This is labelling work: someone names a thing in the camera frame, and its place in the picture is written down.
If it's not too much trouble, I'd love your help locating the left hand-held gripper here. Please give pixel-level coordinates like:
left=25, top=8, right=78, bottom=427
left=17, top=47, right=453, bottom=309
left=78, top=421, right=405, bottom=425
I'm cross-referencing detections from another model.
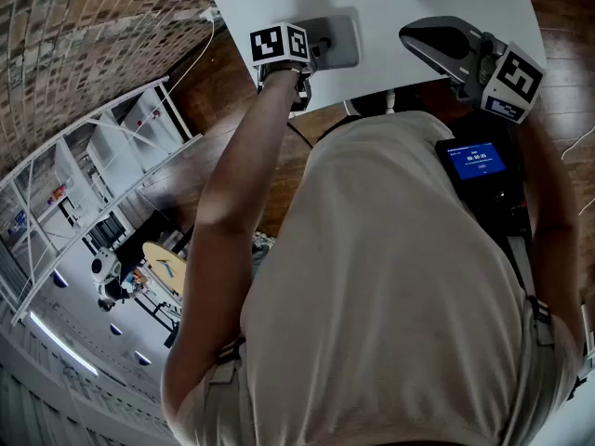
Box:
left=249, top=21, right=332, bottom=112

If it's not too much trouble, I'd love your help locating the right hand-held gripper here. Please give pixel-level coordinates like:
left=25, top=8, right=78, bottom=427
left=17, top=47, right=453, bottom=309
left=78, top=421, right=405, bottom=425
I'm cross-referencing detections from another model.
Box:
left=398, top=15, right=546, bottom=125

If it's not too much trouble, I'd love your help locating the person's right forearm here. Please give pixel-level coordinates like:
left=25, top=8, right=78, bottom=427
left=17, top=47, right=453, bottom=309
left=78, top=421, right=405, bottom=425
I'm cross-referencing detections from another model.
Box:
left=513, top=109, right=580, bottom=250

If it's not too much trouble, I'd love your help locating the person's left forearm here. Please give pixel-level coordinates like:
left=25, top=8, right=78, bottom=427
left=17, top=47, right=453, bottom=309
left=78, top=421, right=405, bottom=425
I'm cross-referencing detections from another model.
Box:
left=192, top=68, right=301, bottom=231

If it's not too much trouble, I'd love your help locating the black device with blue screen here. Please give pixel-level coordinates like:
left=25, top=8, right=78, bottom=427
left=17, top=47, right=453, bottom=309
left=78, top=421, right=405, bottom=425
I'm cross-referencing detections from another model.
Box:
left=435, top=139, right=508, bottom=183

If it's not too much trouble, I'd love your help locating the black chest equipment pack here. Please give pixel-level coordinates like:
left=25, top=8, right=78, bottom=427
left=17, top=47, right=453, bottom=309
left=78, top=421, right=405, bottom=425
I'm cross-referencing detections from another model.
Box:
left=448, top=109, right=536, bottom=241

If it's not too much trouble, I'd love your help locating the person's patterned shoe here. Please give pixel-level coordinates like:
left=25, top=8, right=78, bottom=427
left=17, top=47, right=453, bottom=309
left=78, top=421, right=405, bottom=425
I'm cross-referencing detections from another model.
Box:
left=253, top=230, right=279, bottom=253

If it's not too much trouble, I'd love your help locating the person's beige shirt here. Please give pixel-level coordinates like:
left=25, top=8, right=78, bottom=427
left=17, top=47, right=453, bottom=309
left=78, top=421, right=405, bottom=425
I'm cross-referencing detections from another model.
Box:
left=162, top=109, right=587, bottom=446

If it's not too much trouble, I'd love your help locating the white metal rack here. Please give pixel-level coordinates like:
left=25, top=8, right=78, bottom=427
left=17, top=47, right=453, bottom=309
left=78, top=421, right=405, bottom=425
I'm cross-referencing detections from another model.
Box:
left=0, top=74, right=204, bottom=327

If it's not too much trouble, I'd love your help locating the round wooden table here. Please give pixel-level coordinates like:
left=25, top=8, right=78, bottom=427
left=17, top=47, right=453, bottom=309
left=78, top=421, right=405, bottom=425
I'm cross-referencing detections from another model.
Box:
left=141, top=241, right=188, bottom=299

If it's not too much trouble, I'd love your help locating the white robot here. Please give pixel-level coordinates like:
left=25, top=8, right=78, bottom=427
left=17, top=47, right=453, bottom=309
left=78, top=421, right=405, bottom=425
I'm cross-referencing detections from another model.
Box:
left=90, top=246, right=123, bottom=313

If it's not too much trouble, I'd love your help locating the long ceiling light strip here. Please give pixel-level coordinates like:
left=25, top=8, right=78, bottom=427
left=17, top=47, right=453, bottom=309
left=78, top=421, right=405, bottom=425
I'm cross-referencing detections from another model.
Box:
left=27, top=311, right=99, bottom=375

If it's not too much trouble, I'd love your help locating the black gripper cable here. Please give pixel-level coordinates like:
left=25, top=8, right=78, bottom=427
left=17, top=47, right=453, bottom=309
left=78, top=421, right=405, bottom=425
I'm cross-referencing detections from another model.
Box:
left=285, top=109, right=316, bottom=151

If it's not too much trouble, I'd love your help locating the long white cable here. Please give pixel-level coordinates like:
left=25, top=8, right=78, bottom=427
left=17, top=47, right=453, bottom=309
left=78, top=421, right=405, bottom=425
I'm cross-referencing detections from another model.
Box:
left=165, top=14, right=218, bottom=97

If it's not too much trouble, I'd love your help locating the thin white floor cable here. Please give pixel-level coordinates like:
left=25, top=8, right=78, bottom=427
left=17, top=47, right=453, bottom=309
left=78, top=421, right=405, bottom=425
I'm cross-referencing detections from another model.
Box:
left=561, top=125, right=595, bottom=161

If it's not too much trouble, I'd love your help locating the gray harness strap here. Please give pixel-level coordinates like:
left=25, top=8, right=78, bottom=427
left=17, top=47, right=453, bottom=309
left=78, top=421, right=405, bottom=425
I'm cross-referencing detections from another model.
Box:
left=506, top=234, right=554, bottom=343
left=208, top=335, right=247, bottom=386

